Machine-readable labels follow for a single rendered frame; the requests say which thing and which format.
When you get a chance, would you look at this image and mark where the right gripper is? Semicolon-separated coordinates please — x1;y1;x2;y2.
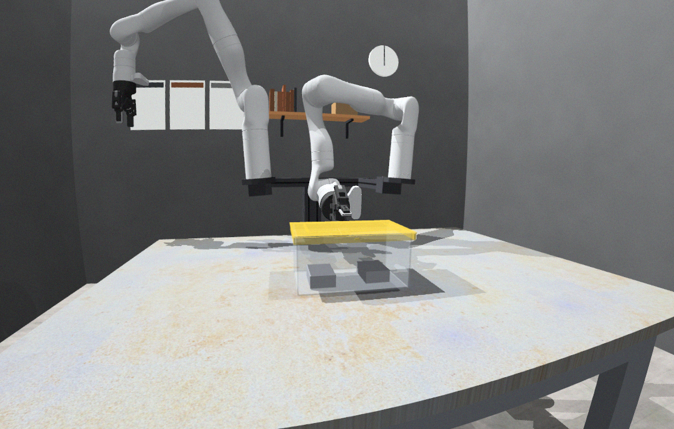
112;80;136;127

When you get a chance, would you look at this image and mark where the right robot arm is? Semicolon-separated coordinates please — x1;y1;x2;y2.
110;0;271;179

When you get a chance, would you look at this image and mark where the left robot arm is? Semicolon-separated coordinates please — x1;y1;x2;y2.
302;75;419;219

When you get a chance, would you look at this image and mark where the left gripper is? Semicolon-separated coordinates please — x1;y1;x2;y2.
320;185;352;222

